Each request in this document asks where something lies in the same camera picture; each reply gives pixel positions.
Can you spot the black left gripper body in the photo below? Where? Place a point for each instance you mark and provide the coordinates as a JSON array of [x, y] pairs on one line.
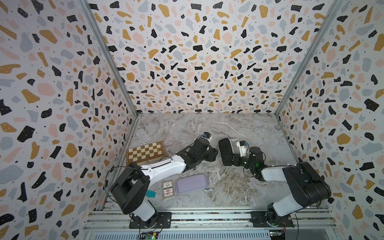
[[209, 156]]

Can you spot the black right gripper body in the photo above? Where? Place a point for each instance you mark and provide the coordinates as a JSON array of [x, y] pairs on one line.
[[243, 162]]

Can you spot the lilac zippered umbrella sleeve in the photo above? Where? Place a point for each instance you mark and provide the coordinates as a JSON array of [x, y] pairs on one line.
[[191, 183]]

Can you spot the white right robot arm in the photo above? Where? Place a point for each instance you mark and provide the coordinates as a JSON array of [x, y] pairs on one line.
[[305, 184]]

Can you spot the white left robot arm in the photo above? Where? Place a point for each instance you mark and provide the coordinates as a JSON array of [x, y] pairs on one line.
[[129, 189]]

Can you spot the wooden chessboard box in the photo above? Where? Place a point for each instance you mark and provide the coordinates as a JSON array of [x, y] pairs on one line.
[[145, 154]]

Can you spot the playing card box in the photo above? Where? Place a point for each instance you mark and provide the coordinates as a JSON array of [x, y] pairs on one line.
[[168, 189]]

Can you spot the teal small block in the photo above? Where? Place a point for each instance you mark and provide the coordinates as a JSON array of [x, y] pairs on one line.
[[150, 194]]

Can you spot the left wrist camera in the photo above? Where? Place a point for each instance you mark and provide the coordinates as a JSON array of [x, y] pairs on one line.
[[207, 136]]

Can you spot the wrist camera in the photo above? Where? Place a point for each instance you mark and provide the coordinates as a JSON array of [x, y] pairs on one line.
[[207, 136], [243, 148]]

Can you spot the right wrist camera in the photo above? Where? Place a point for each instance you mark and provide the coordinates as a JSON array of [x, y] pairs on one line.
[[243, 148]]

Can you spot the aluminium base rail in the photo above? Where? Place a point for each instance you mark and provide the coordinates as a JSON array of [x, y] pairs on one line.
[[210, 223]]

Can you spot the aluminium corner post right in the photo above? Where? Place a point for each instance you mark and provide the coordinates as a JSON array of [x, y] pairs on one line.
[[331, 14]]

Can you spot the aluminium corner post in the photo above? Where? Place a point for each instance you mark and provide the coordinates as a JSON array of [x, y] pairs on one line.
[[331, 14], [84, 6]]

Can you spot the aluminium corner post left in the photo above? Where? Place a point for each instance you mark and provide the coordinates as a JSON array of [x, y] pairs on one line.
[[84, 6]]

